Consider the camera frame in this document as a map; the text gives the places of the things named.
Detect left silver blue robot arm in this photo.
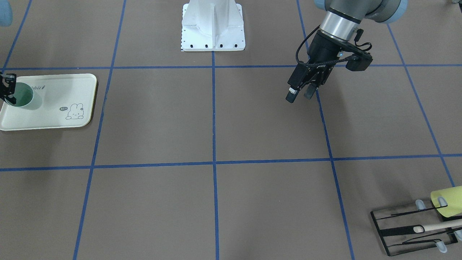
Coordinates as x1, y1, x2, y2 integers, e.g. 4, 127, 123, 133
286, 0, 409, 103

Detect black wire cup rack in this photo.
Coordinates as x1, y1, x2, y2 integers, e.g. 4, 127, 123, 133
370, 200, 461, 257

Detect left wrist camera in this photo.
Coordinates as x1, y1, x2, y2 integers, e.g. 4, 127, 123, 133
345, 29, 373, 72

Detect cream rabbit tray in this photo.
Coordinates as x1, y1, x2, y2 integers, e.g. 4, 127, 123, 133
0, 73, 98, 131

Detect pale green cup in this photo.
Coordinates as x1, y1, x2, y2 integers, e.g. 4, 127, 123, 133
5, 82, 43, 110

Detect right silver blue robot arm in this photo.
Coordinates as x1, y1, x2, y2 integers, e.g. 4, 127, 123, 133
0, 0, 17, 105

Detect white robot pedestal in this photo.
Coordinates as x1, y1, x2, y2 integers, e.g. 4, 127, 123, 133
180, 0, 246, 52

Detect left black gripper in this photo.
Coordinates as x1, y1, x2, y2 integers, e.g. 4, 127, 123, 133
286, 31, 349, 104

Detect yellow cup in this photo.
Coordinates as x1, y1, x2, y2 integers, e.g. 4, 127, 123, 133
430, 186, 462, 218

